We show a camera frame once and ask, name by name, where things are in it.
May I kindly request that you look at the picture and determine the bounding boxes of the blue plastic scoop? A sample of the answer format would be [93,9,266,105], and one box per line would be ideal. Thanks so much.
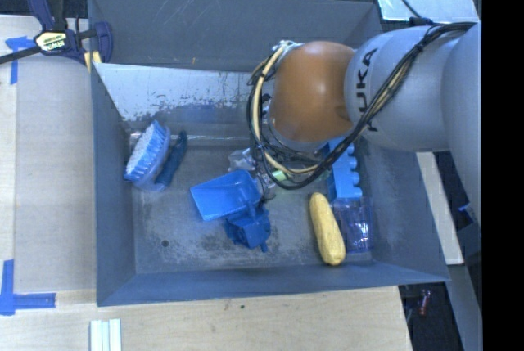
[189,169,264,223]

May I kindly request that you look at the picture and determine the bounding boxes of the dark blue plastic toy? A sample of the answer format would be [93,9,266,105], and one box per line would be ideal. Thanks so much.
[224,203,273,254]

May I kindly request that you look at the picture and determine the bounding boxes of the blue scrub brush white bristles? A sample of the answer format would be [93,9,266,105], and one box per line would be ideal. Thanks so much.
[124,119,172,192]

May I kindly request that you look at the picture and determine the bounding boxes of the blue toy building block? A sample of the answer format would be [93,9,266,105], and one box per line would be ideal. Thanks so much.
[323,136,364,204]

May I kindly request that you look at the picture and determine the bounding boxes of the yellow toy corn cob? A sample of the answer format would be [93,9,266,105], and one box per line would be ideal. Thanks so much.
[308,191,347,267]

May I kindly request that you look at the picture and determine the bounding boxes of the clear plastic cup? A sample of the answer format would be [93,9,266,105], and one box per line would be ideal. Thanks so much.
[332,196,375,254]

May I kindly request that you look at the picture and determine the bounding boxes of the grey metal bin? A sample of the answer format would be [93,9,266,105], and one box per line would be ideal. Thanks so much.
[86,0,452,308]

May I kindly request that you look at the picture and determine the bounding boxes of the pale wood board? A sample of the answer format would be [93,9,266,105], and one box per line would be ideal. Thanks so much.
[13,53,98,295]

